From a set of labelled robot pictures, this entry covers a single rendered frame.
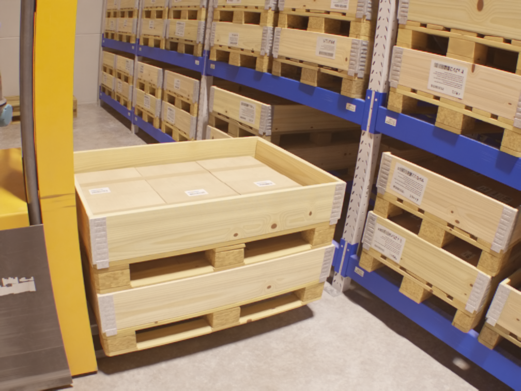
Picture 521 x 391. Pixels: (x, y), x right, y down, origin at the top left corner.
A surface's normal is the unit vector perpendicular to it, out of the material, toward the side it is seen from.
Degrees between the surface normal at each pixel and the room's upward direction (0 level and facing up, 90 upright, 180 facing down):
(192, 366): 0
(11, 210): 0
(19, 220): 90
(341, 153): 90
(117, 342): 90
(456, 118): 90
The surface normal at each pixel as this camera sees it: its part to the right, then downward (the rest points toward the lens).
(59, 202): 0.53, 0.37
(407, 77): -0.82, 0.12
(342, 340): 0.11, -0.92
